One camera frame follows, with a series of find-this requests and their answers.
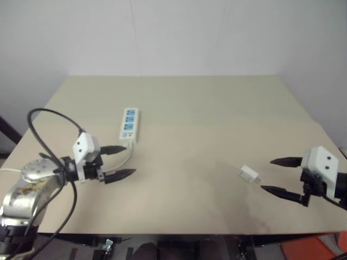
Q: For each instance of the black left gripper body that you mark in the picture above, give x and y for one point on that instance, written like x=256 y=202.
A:
x=91 y=170

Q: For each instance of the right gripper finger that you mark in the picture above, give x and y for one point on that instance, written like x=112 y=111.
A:
x=282 y=192
x=288 y=161

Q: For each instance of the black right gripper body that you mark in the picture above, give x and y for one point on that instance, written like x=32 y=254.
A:
x=314 y=185

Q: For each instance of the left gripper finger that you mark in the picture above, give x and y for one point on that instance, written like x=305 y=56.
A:
x=119 y=175
x=112 y=149

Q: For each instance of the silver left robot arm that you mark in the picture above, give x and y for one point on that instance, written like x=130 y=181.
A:
x=35 y=168

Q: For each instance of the white power strip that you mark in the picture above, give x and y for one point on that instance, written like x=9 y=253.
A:
x=128 y=124

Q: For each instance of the white plug adapter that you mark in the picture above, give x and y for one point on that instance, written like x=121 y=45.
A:
x=247 y=173

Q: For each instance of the orange object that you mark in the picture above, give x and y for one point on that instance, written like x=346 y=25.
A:
x=306 y=247

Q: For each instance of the metal clamp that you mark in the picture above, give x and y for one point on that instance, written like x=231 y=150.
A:
x=108 y=246

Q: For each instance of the dark rounded shape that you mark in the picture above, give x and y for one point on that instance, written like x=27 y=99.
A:
x=145 y=252

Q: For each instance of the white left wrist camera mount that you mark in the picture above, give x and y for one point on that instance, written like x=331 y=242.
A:
x=84 y=145

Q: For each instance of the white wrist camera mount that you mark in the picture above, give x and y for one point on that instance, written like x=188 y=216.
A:
x=322 y=159
x=84 y=145

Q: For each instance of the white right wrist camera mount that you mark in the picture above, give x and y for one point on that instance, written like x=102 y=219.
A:
x=322 y=159

